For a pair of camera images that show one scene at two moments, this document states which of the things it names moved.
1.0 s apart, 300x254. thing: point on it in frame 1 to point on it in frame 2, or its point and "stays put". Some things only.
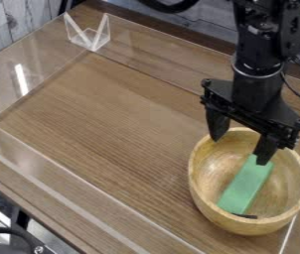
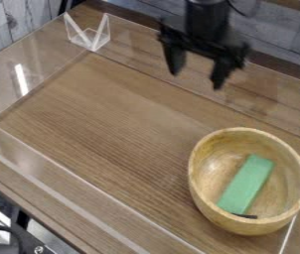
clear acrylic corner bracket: (89, 38) stays put
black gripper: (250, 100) to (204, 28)
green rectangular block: (245, 186) stays put
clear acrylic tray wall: (18, 166) stays put
